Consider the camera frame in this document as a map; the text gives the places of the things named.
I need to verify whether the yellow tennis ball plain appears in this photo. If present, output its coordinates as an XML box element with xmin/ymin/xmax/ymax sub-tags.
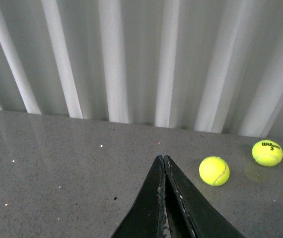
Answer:
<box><xmin>199</xmin><ymin>156</ymin><xmax>230</xmax><ymax>186</ymax></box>

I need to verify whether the yellow Wilson 3 tennis ball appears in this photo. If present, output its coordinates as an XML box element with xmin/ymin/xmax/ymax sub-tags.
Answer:
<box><xmin>252</xmin><ymin>140</ymin><xmax>283</xmax><ymax>167</ymax></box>

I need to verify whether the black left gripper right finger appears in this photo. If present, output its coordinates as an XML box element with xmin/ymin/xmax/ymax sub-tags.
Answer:
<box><xmin>163</xmin><ymin>156</ymin><xmax>244</xmax><ymax>238</ymax></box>

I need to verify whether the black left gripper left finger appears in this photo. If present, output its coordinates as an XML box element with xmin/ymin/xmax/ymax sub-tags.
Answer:
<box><xmin>112</xmin><ymin>155</ymin><xmax>166</xmax><ymax>238</ymax></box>

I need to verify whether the white pleated curtain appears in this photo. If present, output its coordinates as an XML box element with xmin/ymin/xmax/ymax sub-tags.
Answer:
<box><xmin>0</xmin><ymin>0</ymin><xmax>283</xmax><ymax>139</ymax></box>

